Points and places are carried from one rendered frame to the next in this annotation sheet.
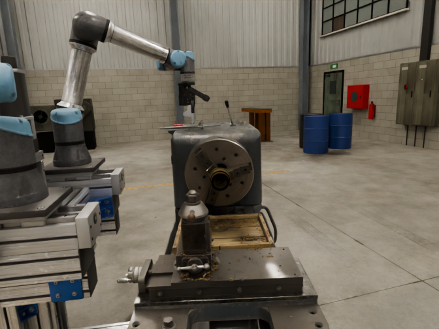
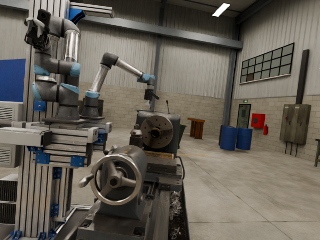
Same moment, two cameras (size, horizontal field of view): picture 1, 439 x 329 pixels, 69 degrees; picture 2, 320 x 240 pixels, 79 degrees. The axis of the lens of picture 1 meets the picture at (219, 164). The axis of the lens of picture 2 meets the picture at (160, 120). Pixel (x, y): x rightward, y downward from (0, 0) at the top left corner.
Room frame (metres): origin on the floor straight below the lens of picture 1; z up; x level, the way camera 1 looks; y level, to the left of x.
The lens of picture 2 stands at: (-0.42, -0.17, 1.29)
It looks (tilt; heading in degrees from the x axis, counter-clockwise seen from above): 3 degrees down; 5
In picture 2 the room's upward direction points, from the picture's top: 6 degrees clockwise
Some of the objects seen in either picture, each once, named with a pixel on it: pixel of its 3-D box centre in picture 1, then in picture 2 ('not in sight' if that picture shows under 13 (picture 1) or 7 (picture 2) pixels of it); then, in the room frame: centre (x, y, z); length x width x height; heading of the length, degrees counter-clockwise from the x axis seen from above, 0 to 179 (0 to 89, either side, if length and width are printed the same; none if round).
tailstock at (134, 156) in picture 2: not in sight; (125, 187); (0.24, -0.02, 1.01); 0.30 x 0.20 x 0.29; 1
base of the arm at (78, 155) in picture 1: (71, 152); (90, 110); (1.33, 0.63, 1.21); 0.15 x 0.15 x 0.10
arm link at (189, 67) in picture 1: (186, 62); (150, 80); (1.70, 0.15, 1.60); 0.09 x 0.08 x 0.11; 115
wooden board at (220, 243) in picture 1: (222, 232); (151, 157); (1.18, 0.00, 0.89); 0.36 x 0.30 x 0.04; 91
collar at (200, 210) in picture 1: (193, 207); (136, 131); (0.79, 0.07, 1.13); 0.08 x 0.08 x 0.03
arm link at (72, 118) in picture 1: (67, 124); (91, 98); (1.34, 0.63, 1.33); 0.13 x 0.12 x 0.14; 25
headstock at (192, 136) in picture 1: (214, 158); (158, 129); (1.84, 0.03, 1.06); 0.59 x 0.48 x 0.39; 1
